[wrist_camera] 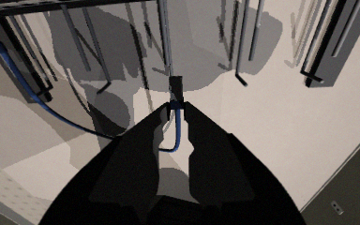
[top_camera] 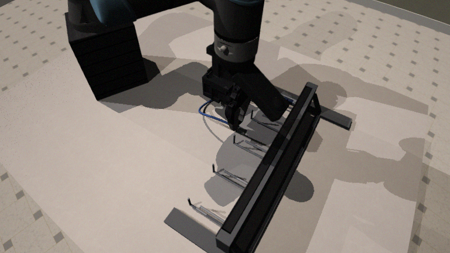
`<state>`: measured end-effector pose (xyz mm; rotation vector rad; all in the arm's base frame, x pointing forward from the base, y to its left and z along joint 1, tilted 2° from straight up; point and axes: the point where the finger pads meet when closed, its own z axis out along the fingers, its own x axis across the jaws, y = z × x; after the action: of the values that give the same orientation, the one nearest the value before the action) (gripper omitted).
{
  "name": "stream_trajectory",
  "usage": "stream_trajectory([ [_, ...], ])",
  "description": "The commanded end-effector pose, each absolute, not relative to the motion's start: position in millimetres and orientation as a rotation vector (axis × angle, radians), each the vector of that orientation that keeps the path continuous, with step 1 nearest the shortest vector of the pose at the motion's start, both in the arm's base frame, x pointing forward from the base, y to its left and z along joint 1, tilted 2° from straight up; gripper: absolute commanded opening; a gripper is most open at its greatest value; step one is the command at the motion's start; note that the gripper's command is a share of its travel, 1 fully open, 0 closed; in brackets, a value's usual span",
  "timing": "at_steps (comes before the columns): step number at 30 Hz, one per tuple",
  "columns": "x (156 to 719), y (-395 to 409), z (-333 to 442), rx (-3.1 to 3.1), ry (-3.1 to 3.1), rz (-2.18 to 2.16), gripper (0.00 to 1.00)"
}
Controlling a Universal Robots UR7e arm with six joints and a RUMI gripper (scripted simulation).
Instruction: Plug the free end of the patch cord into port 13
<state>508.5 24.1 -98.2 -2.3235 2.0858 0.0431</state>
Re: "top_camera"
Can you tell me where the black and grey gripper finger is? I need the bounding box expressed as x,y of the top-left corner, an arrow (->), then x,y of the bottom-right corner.
214,99 -> 240,131
238,97 -> 251,125

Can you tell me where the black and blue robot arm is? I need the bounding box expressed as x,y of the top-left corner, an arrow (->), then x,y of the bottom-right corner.
67,0 -> 289,122

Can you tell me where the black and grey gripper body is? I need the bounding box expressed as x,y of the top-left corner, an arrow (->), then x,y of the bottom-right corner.
202,42 -> 255,108

